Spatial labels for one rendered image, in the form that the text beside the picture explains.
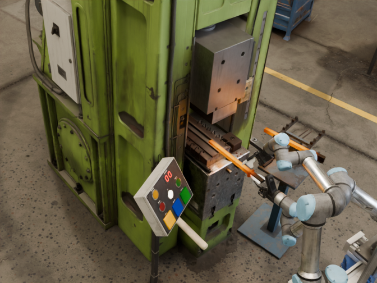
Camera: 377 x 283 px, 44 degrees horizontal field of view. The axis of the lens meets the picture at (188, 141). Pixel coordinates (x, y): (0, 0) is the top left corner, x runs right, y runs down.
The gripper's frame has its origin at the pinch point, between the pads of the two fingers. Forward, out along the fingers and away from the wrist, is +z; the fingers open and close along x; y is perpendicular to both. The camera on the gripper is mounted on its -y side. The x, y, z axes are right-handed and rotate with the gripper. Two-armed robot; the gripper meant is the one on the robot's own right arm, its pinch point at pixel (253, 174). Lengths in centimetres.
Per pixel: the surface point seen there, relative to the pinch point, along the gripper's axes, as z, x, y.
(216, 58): 27, -15, -73
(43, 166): 180, -60, 98
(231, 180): 21.9, 7.6, 28.0
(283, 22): 218, 304, 80
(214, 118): 27.4, -10.9, -31.1
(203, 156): 31.6, -12.0, 2.2
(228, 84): 27, -3, -52
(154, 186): 14, -64, -19
